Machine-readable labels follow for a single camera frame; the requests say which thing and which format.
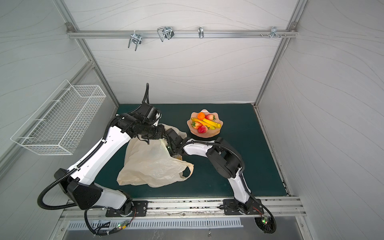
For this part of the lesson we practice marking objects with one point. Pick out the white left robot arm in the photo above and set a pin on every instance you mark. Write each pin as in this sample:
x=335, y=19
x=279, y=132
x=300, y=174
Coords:
x=78, y=182

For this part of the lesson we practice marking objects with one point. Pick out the pink scalloped fruit plate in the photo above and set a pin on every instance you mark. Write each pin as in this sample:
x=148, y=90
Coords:
x=209, y=133

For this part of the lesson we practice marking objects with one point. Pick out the white slotted cable duct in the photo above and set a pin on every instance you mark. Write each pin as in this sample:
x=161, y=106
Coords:
x=152, y=224

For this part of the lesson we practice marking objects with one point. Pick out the orange fruit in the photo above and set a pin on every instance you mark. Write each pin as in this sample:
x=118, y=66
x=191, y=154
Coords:
x=201, y=116

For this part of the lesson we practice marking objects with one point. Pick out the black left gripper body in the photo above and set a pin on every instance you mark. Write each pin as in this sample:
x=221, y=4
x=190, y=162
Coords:
x=154, y=132

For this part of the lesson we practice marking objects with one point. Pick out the metal hook clamp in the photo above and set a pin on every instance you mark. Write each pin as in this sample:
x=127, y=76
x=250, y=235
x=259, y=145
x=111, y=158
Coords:
x=135, y=40
x=201, y=32
x=165, y=33
x=274, y=33

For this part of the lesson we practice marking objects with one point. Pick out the yellow banana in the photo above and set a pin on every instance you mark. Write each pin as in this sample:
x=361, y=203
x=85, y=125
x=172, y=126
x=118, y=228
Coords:
x=210, y=124

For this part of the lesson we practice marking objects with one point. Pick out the red strawberry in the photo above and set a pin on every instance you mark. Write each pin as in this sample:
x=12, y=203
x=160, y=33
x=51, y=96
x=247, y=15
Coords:
x=196, y=125

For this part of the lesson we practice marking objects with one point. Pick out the green table mat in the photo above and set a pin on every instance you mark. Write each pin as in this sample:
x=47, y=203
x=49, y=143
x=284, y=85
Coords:
x=241, y=130

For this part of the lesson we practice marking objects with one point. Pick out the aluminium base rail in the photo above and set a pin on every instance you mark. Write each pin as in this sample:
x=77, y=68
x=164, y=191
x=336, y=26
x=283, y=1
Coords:
x=210, y=207

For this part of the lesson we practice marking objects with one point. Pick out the horizontal aluminium rail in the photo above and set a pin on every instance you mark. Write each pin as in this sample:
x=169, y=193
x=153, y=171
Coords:
x=179, y=34

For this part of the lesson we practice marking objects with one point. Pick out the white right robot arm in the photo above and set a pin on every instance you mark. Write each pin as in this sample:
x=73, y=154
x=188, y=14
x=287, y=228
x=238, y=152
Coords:
x=230, y=165

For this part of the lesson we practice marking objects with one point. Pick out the white wire basket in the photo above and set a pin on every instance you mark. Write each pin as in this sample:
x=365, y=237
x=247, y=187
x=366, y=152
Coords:
x=58, y=125

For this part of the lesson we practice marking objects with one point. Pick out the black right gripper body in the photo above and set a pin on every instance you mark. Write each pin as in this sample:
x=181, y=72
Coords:
x=171, y=137

